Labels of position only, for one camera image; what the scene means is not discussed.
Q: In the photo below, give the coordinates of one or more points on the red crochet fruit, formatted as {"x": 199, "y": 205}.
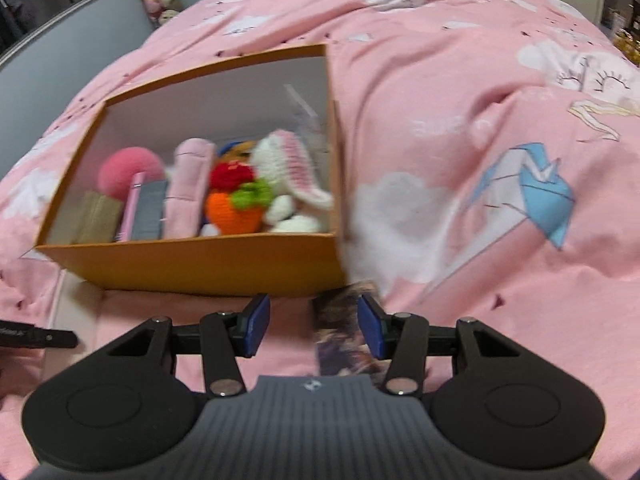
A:
{"x": 227, "y": 175}

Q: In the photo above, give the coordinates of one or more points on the orange cardboard box white inside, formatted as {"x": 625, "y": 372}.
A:
{"x": 200, "y": 265}

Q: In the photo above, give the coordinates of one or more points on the pink printed blanket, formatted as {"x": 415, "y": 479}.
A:
{"x": 475, "y": 110}

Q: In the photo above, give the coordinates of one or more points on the gold textured cube box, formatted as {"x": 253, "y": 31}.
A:
{"x": 100, "y": 217}

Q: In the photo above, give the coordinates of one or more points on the dark printed card box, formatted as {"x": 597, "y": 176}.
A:
{"x": 335, "y": 340}

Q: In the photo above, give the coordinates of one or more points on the pink fluffy pompom green leaf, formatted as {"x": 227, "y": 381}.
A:
{"x": 125, "y": 170}

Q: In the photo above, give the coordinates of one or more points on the pink fabric pouch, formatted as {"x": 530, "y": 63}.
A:
{"x": 187, "y": 185}

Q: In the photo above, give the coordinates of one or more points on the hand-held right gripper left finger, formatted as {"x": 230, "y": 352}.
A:
{"x": 257, "y": 325}

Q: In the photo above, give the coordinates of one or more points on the white crochet bunny pink ears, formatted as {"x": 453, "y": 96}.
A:
{"x": 280, "y": 160}

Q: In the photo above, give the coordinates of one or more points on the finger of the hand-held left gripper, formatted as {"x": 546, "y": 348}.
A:
{"x": 45, "y": 336}

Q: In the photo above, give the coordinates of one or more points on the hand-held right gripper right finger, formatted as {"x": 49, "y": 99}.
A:
{"x": 372, "y": 327}

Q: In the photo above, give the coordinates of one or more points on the yellow blurred objects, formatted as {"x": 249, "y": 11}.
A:
{"x": 627, "y": 45}

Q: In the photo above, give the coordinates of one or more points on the dark grey small box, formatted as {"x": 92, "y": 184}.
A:
{"x": 149, "y": 210}

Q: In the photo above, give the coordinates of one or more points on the orange crochet fruit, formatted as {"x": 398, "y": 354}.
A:
{"x": 230, "y": 215}

